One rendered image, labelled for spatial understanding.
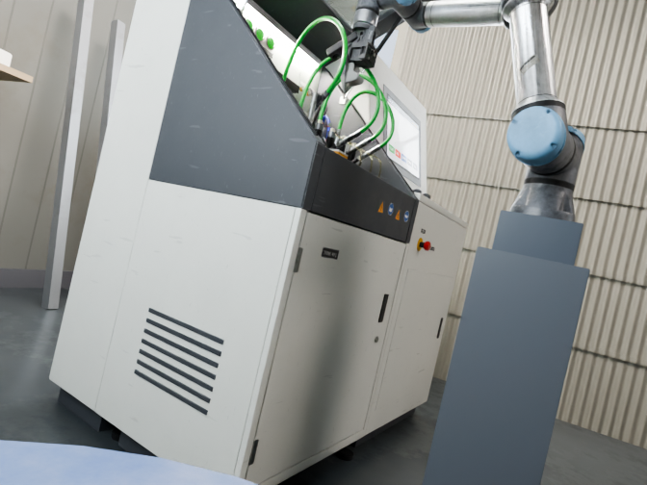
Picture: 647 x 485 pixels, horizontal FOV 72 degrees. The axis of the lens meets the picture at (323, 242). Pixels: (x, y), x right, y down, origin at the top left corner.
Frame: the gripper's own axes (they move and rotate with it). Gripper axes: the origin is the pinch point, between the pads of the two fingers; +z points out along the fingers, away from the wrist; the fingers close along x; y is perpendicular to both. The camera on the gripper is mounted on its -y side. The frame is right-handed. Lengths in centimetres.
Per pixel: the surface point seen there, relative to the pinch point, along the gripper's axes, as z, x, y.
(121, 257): 68, -35, -42
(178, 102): 19, -35, -32
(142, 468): 63, -103, 63
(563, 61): -100, 192, 32
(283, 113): 20.6, -35.1, 8.0
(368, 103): -8.8, 34.9, -10.6
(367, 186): 30.9, -6.5, 19.9
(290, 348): 77, -26, 20
